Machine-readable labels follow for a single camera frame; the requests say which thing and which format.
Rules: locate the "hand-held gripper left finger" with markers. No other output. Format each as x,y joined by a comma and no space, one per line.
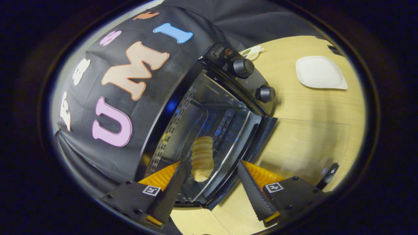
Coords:
168,199

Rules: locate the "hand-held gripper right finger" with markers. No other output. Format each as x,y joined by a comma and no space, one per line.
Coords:
256,195

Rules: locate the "pale twisted bread roll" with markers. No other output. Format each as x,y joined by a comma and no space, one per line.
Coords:
202,156

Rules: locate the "black toaster oven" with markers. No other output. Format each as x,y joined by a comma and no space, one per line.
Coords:
228,107

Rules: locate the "black backdrop cloth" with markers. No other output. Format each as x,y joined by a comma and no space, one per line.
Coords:
156,91

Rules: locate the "white rectangular plate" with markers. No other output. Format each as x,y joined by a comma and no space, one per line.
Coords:
318,73

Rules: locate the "black table edge clamp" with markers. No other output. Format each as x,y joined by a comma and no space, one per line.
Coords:
334,50

